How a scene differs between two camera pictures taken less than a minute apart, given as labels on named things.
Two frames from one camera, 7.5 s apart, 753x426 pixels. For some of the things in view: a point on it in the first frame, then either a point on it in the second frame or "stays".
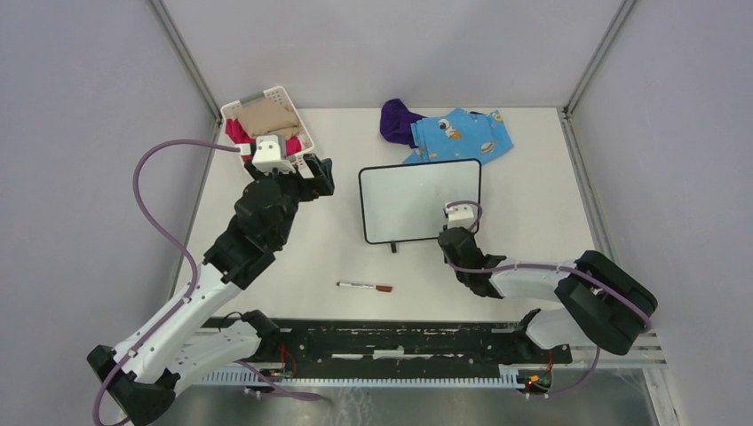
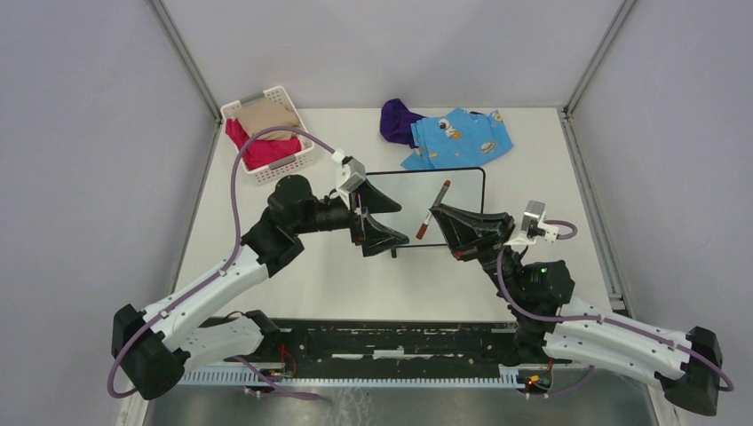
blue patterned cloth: [458, 134] stays
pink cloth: [293, 145] stays
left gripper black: [321, 184] → [375, 238]
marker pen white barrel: [375, 287] → [422, 230]
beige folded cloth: [268, 117] stays
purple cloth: [395, 122] stays
